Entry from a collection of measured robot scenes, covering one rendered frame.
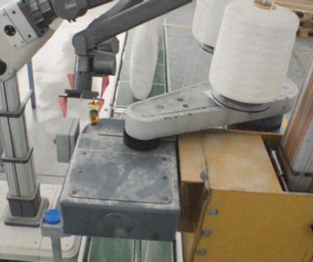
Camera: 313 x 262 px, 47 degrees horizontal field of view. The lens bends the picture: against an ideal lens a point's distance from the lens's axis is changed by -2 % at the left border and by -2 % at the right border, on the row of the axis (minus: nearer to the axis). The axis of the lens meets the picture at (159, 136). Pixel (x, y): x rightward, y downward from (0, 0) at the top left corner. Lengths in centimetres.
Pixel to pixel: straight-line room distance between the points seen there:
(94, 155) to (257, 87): 37
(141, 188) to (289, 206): 32
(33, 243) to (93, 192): 134
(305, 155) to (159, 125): 32
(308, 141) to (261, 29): 29
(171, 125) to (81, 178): 23
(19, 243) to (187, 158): 138
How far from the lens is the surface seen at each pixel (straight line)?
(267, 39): 63
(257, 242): 91
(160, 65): 356
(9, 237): 209
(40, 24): 118
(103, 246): 184
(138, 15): 109
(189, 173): 78
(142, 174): 76
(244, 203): 80
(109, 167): 78
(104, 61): 113
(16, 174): 192
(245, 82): 65
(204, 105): 87
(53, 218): 133
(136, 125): 79
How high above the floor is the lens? 184
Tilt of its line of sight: 35 degrees down
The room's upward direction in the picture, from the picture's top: 7 degrees clockwise
